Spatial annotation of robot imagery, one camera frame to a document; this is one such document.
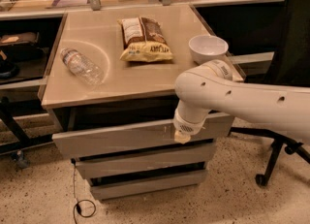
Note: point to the yellow foam padded gripper finger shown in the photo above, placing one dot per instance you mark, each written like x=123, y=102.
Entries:
x=181, y=138

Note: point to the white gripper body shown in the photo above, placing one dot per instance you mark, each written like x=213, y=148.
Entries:
x=187, y=125

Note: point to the grey top drawer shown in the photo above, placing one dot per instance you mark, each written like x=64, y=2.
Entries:
x=94, y=143

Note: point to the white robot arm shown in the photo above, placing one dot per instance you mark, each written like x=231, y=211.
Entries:
x=210, y=87

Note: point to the grey middle drawer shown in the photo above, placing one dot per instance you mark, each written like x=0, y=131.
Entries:
x=147, y=161

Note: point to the grey drawer cabinet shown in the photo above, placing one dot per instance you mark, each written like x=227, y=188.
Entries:
x=99, y=36

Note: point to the white bowl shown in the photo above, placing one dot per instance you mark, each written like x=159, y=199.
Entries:
x=204, y=48

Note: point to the brown yellow snack bag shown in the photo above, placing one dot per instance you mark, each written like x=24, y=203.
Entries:
x=143, y=40

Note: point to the black office chair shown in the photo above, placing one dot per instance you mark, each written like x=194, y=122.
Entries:
x=290, y=66

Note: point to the clear plastic water bottle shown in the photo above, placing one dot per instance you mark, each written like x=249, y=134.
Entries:
x=82, y=67

